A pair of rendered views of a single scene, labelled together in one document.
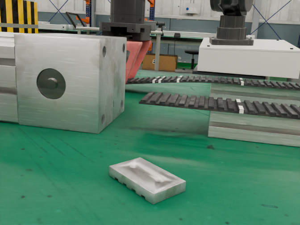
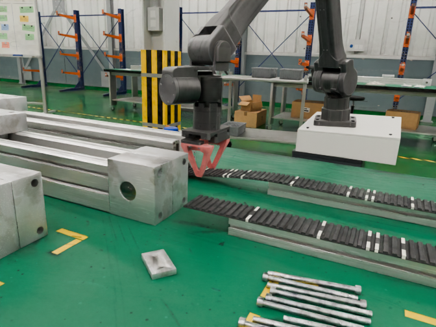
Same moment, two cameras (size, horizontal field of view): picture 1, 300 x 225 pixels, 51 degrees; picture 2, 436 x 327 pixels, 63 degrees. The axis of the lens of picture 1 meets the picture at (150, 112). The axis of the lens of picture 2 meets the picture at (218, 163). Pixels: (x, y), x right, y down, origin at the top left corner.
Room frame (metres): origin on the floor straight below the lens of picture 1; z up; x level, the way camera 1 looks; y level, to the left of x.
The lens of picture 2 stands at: (-0.15, -0.17, 1.03)
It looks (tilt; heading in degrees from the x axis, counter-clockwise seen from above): 16 degrees down; 15
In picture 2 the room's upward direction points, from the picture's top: 2 degrees clockwise
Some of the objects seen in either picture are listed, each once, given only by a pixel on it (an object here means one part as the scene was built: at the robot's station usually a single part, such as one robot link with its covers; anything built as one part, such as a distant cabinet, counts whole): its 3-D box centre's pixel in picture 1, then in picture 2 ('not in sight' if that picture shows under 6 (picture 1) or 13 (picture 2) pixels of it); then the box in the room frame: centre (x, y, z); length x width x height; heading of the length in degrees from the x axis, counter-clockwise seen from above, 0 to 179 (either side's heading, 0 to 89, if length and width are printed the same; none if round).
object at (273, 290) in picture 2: not in sight; (318, 302); (0.19, -0.19, 0.78); 0.11 x 0.01 x 0.01; 88
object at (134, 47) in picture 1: (123, 56); (202, 154); (0.53, 0.05, 0.84); 0.07 x 0.07 x 0.09; 80
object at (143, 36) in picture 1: (128, 55); (209, 150); (0.56, 0.04, 0.84); 0.07 x 0.07 x 0.09; 80
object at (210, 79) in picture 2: not in sight; (205, 89); (0.54, 0.05, 0.97); 0.07 x 0.06 x 0.07; 147
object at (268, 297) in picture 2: not in sight; (315, 309); (0.18, -0.19, 0.78); 0.11 x 0.01 x 0.01; 89
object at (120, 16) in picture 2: not in sight; (69, 50); (8.73, 6.63, 1.10); 3.30 x 0.90 x 2.20; 79
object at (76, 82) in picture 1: (81, 76); (154, 180); (0.37, 0.08, 0.83); 0.12 x 0.09 x 0.10; 170
